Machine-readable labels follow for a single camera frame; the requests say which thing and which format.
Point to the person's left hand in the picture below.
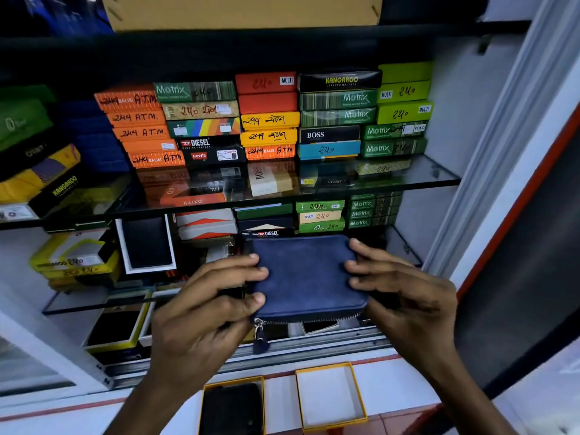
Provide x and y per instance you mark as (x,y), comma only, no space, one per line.
(190,330)

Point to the person's right hand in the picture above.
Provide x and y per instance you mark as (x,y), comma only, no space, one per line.
(417,312)

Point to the person's left middle finger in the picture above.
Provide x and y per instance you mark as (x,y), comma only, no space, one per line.
(235,260)

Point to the person's right middle finger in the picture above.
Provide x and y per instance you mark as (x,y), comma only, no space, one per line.
(378,251)

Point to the person's left thumb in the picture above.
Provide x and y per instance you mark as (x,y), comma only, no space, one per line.
(242,303)

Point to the person's right thumb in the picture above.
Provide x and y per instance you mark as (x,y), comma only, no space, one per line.
(365,287)

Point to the blue suede zip wallet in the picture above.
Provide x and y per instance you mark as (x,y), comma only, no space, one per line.
(308,276)

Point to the person's right forearm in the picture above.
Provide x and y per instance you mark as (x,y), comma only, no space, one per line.
(466,403)

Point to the person's left forearm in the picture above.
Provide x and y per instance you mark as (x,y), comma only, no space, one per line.
(154,407)

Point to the stack of small striped boxes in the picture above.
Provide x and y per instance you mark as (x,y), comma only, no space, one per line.
(374,211)

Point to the white and orange wallet box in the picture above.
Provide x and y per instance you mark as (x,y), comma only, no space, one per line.
(207,231)
(204,218)

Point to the black wallet box red label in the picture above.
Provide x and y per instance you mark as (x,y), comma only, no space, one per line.
(213,156)
(266,227)
(208,143)

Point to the dark green wallet box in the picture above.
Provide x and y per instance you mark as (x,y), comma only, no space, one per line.
(264,211)

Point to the small green wallet box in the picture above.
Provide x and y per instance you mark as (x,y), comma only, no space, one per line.
(321,206)
(321,226)

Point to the small cream wallet box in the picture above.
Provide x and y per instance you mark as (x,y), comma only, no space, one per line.
(320,216)

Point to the orange and black wallet box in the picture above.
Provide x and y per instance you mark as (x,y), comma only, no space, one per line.
(192,197)

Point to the beige patterned wallet box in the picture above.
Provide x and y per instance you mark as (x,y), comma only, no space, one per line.
(383,167)

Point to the white open box with wallet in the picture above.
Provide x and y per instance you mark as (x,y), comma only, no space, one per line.
(146,244)

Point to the green striped wallet box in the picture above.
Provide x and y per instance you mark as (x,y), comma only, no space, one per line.
(195,91)
(393,148)
(394,130)
(337,100)
(337,117)

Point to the yellow-edged box with black wallet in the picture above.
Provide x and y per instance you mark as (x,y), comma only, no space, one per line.
(115,326)
(232,410)

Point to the light blue wallet box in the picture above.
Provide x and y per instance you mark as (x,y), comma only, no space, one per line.
(329,150)

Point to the empty yellow-edged box lid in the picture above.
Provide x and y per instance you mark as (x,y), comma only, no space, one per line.
(330,396)

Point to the black wallet box white label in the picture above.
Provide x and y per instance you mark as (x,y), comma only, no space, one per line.
(330,134)

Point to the rainbow striped wallet box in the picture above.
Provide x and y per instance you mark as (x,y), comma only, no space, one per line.
(204,127)

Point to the lime green wallet box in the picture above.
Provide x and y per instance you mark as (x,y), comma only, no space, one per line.
(404,112)
(404,91)
(405,72)

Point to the low glass shelf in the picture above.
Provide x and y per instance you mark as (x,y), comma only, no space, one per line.
(90,301)

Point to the tan wallet box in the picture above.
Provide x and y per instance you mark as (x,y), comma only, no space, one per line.
(199,110)

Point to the yellow window wallet box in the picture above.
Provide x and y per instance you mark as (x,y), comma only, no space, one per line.
(72,257)

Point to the black wallet box yellow print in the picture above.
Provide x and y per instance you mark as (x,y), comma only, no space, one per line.
(61,187)
(340,80)

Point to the stack of dark blue boxes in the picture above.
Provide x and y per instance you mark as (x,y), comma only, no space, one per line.
(97,140)

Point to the glass sliding door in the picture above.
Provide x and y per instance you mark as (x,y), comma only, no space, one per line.
(40,353)

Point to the black top shelf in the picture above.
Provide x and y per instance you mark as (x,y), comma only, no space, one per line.
(226,47)

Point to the large yellow wallet box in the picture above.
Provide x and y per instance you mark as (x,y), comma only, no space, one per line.
(31,178)

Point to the large black wallet box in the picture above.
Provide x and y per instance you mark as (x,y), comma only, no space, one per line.
(31,153)

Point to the brown cardboard box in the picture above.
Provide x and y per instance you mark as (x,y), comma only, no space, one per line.
(240,11)

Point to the large green wallet box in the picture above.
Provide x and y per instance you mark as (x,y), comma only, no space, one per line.
(22,120)

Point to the metal sliding door rail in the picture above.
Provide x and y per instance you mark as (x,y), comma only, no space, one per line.
(317,346)

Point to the white cabinet frame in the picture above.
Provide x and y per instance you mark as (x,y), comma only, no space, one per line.
(503,144)

